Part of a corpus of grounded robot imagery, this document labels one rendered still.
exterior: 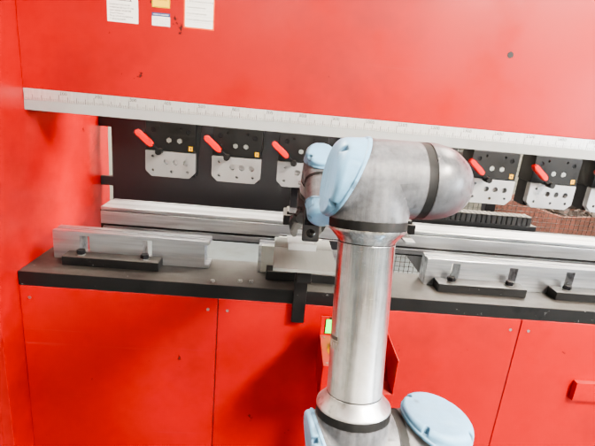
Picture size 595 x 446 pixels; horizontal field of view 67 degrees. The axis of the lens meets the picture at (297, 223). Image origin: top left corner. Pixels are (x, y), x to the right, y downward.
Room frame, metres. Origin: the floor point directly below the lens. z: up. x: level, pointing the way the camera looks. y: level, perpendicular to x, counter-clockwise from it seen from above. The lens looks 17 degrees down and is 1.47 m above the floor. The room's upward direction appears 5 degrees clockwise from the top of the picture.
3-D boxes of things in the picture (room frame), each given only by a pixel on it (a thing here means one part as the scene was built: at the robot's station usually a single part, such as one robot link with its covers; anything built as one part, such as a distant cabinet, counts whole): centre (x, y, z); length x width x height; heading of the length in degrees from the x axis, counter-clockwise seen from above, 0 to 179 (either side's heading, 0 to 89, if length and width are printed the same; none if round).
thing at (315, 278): (1.35, -0.06, 0.89); 0.30 x 0.05 x 0.03; 93
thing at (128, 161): (1.91, 0.24, 1.12); 1.13 x 0.02 x 0.44; 93
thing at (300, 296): (1.22, -0.03, 0.88); 0.14 x 0.04 x 0.22; 3
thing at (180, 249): (1.38, 0.53, 0.92); 0.50 x 0.06 x 0.10; 93
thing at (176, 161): (1.38, 0.40, 1.26); 0.15 x 0.09 x 0.17; 93
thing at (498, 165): (1.44, -0.59, 1.26); 0.15 x 0.09 x 0.17; 93
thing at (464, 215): (1.85, -0.77, 1.02); 0.44 x 0.06 x 0.04; 93
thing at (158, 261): (1.32, 0.58, 0.89); 0.30 x 0.05 x 0.03; 93
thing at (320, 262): (1.26, -0.03, 1.00); 0.26 x 0.18 x 0.01; 3
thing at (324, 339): (1.10, -0.20, 0.75); 0.20 x 0.16 x 0.18; 92
